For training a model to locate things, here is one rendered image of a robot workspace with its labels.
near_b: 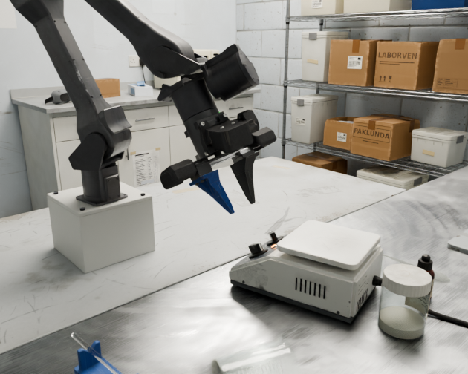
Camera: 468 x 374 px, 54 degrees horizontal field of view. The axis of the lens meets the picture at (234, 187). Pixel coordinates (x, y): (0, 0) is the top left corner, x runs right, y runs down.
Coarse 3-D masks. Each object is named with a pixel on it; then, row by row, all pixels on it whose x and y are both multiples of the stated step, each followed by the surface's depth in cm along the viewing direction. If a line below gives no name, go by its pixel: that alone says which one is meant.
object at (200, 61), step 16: (160, 48) 65; (240, 48) 67; (160, 64) 66; (176, 64) 65; (192, 64) 65; (208, 64) 67; (224, 64) 65; (240, 64) 64; (208, 80) 66; (224, 80) 65; (240, 80) 65; (256, 80) 67; (224, 96) 67
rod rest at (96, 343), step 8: (96, 344) 52; (80, 352) 51; (88, 352) 52; (80, 360) 51; (88, 360) 52; (96, 360) 53; (80, 368) 52; (88, 368) 52; (96, 368) 52; (104, 368) 52
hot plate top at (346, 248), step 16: (304, 224) 72; (320, 224) 72; (288, 240) 66; (304, 240) 66; (320, 240) 66; (336, 240) 66; (352, 240) 66; (368, 240) 66; (304, 256) 63; (320, 256) 62; (336, 256) 62; (352, 256) 62
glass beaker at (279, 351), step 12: (252, 348) 48; (264, 348) 47; (276, 348) 47; (288, 348) 47; (216, 360) 46; (228, 360) 46; (240, 360) 46; (252, 360) 46; (264, 360) 46; (276, 360) 46; (288, 360) 46; (216, 372) 46; (228, 372) 45; (240, 372) 45; (252, 372) 45; (264, 372) 45; (276, 372) 45; (288, 372) 46; (300, 372) 46
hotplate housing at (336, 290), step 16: (272, 256) 66; (288, 256) 66; (368, 256) 66; (240, 272) 69; (256, 272) 68; (272, 272) 66; (288, 272) 64; (304, 272) 63; (320, 272) 62; (336, 272) 61; (352, 272) 61; (368, 272) 64; (256, 288) 69; (272, 288) 67; (288, 288) 65; (304, 288) 64; (320, 288) 62; (336, 288) 61; (352, 288) 60; (368, 288) 66; (304, 304) 65; (320, 304) 63; (336, 304) 62; (352, 304) 61; (352, 320) 62
